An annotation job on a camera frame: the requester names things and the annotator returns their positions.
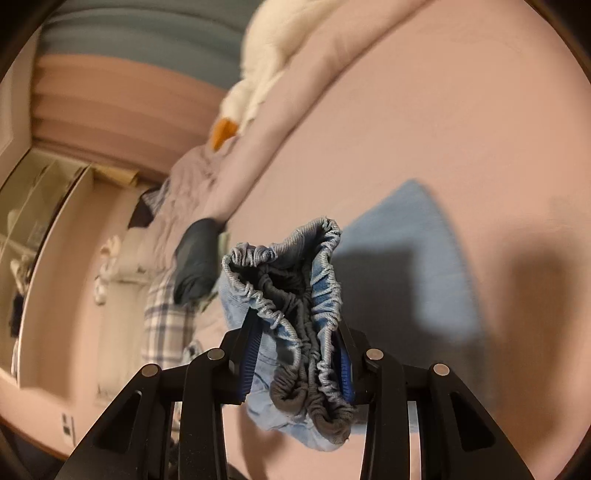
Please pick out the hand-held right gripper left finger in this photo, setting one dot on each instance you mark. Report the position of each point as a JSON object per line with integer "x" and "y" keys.
{"x": 247, "y": 369}

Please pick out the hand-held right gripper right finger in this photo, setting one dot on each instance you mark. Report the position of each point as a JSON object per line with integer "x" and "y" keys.
{"x": 346, "y": 376}

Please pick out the light blue denim pants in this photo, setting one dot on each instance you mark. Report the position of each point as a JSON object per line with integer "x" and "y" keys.
{"x": 323, "y": 286}

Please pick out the plaid pillow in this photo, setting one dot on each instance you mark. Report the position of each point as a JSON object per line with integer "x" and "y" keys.
{"x": 166, "y": 314}

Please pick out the folded dark blue jeans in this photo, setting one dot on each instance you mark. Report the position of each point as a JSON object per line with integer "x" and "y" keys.
{"x": 196, "y": 263}

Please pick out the folded light green garment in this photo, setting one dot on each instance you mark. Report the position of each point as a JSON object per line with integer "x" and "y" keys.
{"x": 225, "y": 242}

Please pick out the beige cushion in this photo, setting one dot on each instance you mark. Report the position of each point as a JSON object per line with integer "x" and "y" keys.
{"x": 138, "y": 258}

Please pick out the white spotted dog plush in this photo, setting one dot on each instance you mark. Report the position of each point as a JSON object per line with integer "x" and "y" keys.
{"x": 100, "y": 288}

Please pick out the white bunny plush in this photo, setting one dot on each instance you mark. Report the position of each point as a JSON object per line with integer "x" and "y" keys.
{"x": 111, "y": 254}

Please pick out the dark clothing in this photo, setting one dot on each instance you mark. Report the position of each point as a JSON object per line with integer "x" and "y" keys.
{"x": 141, "y": 212}

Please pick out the plaid shirt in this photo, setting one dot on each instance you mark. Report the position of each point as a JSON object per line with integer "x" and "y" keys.
{"x": 159, "y": 194}

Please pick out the pink quilt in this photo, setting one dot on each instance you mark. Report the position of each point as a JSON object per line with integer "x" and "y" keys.
{"x": 258, "y": 154}

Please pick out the yellow pleated fabric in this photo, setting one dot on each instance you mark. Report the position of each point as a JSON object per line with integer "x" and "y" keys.
{"x": 115, "y": 174}

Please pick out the bed with pink sheet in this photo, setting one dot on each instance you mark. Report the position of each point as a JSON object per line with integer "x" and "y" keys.
{"x": 461, "y": 115}

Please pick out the pink curtain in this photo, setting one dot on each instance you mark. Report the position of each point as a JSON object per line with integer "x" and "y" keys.
{"x": 115, "y": 106}

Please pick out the white goose plush toy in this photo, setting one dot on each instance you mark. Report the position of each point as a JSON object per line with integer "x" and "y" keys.
{"x": 277, "y": 41}

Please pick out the teal curtain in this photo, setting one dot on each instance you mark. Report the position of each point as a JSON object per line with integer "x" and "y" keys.
{"x": 138, "y": 32}

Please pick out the white wall socket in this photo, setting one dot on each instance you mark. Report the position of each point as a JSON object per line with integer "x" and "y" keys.
{"x": 68, "y": 424}

